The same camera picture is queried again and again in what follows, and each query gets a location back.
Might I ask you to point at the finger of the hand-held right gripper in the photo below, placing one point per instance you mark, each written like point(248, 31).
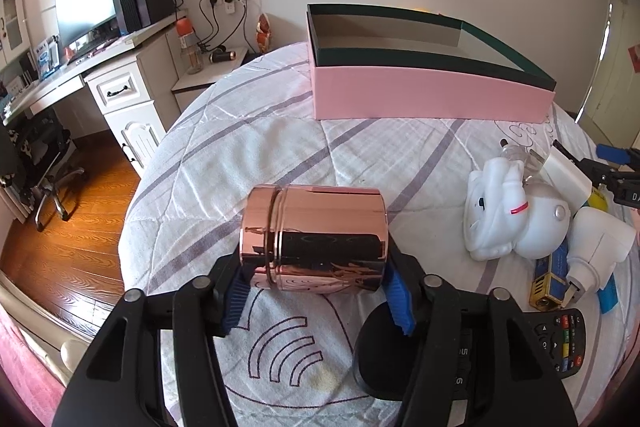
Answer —
point(612, 154)
point(625, 187)

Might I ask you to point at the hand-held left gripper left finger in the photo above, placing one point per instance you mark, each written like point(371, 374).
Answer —
point(235, 302)

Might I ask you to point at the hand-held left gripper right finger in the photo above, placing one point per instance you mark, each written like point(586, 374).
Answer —
point(400, 302)

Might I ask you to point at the white charger adapter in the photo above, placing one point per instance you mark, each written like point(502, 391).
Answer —
point(565, 177)

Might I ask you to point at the long black remote control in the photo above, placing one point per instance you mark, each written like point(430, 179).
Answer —
point(380, 357)

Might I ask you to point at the white plastic device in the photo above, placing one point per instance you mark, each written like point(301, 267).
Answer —
point(600, 247)

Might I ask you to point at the white round lamp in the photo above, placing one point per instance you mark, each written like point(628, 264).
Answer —
point(542, 227)

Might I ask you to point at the clear glass bulb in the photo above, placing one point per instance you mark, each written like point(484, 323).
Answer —
point(517, 154)

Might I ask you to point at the rose gold metal canister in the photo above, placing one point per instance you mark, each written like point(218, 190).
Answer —
point(320, 227)

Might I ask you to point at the blue plastic item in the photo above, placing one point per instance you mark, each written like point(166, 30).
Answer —
point(607, 297)

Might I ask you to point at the white dog figurine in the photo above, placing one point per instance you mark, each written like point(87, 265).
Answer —
point(492, 212)

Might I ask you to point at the yellow and blue battery pack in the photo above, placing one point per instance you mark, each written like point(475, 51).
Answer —
point(545, 292)

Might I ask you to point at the black remote with coloured buttons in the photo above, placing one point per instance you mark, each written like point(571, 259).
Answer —
point(555, 337)

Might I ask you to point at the pink cardboard box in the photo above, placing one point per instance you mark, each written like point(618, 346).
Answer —
point(425, 92)

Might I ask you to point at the white door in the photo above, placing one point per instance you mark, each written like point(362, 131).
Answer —
point(615, 82)

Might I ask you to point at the white striped quilt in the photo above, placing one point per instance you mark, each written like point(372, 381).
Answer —
point(300, 147)

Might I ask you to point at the white nightstand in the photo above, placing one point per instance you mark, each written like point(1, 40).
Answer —
point(210, 77)

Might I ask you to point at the white desk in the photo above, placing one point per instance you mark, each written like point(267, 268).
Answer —
point(125, 97)

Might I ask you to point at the black office chair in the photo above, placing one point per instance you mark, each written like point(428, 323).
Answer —
point(45, 147)

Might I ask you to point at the black small cylinder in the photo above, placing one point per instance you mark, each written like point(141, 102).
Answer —
point(222, 56)

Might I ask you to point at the bottle with orange cap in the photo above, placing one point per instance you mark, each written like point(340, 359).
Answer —
point(190, 52)

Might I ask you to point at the blue box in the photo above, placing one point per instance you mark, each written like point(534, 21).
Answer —
point(46, 57)

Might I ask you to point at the black computer monitor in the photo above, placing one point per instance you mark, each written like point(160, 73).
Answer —
point(85, 9)

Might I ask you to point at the white glass-door cabinet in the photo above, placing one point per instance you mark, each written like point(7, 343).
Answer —
point(12, 22)

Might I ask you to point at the white bed frame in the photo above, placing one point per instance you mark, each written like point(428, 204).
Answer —
point(30, 312)

